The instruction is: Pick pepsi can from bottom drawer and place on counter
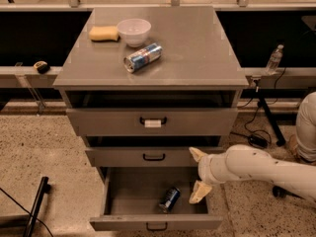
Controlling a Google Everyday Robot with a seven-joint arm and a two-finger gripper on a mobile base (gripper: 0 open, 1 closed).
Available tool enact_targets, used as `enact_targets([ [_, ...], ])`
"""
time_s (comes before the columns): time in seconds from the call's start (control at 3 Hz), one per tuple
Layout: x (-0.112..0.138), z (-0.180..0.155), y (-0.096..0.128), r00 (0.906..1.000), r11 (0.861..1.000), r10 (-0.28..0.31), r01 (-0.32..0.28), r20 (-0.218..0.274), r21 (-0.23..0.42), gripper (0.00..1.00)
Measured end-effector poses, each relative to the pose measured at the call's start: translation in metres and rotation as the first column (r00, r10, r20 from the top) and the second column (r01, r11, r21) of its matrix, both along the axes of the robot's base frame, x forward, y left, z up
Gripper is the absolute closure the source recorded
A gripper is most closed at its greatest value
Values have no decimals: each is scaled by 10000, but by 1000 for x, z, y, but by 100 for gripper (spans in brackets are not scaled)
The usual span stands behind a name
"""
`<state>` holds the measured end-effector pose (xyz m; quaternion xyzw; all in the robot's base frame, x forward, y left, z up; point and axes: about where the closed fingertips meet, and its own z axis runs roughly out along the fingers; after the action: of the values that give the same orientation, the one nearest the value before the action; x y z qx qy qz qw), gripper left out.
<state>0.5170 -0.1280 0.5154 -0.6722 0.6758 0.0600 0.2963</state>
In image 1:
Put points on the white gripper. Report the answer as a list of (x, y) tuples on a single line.
[(204, 169)]

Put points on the blue pepsi can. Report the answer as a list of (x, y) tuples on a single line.
[(169, 200)]

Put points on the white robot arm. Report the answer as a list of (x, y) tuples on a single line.
[(244, 163)]

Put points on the bottom grey drawer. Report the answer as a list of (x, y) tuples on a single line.
[(132, 195)]

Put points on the grey drawer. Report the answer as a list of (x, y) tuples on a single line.
[(152, 122), (132, 195), (140, 157)]

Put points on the grey drawer cabinet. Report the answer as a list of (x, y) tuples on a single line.
[(197, 69)]

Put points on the middle grey drawer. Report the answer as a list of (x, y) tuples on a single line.
[(140, 157)]

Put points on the top grey drawer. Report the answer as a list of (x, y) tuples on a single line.
[(152, 122)]

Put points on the red bull can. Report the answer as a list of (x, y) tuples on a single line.
[(142, 57)]

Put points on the black tripod leg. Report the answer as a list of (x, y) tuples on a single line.
[(280, 141)]

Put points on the brown shoe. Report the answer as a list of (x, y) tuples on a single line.
[(296, 152)]

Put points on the person leg in light trousers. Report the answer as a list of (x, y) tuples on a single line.
[(306, 126)]

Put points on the clear water bottle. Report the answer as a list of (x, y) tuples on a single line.
[(274, 60)]

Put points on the black stand leg left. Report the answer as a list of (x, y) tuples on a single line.
[(44, 188)]

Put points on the white bowl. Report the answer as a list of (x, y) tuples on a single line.
[(134, 32)]

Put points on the yellow sponge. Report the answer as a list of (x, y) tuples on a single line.
[(104, 33)]

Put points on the black yellow tape measure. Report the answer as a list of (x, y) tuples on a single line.
[(41, 67)]

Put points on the black power adapter with cable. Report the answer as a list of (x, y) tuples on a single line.
[(257, 138)]

